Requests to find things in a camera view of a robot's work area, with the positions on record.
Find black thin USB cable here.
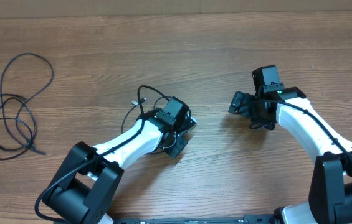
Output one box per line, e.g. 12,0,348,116
120,95,173,134

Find black thin micro cable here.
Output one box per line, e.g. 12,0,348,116
0,52,54,156

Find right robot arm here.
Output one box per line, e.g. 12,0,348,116
229,65,352,224

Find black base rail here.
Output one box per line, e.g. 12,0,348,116
113,213,331,224

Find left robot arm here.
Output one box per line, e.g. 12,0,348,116
40,97,197,224

